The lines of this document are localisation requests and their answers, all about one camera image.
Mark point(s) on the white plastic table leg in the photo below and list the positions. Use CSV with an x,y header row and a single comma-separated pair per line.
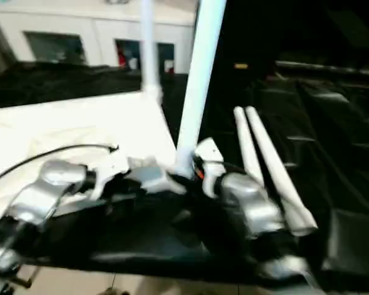
x,y
149,46
200,92
280,172
247,144

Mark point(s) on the white plastic table top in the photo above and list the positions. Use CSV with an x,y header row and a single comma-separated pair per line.
x,y
64,123

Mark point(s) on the black glossy mat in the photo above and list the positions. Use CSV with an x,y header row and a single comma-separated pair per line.
x,y
157,230

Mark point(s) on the small gold label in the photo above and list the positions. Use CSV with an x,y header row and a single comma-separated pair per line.
x,y
240,65

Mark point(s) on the red packet in cabinet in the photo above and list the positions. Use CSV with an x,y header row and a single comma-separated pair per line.
x,y
121,56

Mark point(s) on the black metal table leg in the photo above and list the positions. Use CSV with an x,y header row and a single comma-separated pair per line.
x,y
27,278

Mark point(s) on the white cabinet with glass doors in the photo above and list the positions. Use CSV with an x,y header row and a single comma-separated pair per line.
x,y
95,24

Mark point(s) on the black long pole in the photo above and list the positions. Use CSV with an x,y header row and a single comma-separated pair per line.
x,y
326,68

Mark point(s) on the black backdrop cloth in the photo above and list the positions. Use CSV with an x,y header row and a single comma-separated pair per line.
x,y
295,27

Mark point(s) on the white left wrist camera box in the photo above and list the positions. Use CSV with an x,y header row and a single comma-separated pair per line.
x,y
107,172

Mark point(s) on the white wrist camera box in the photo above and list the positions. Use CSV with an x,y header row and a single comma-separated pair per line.
x,y
107,172
210,153

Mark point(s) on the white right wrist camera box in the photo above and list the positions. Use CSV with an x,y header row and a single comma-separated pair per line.
x,y
210,153

